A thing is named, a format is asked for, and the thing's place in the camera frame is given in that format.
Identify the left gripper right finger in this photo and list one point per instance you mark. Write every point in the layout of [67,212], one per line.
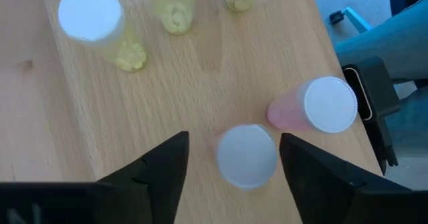
[334,194]

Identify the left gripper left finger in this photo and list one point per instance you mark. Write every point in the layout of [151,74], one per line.
[154,190]

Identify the pink medicine bottle white cap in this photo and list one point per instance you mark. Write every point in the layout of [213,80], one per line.
[329,104]
[246,155]

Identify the pale green medicine bottle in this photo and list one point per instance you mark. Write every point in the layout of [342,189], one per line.
[176,15]

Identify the yellowish medicine bottle white cap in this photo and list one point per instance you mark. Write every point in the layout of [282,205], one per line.
[90,13]

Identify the black bracket with white outline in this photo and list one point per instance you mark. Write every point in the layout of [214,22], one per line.
[372,93]

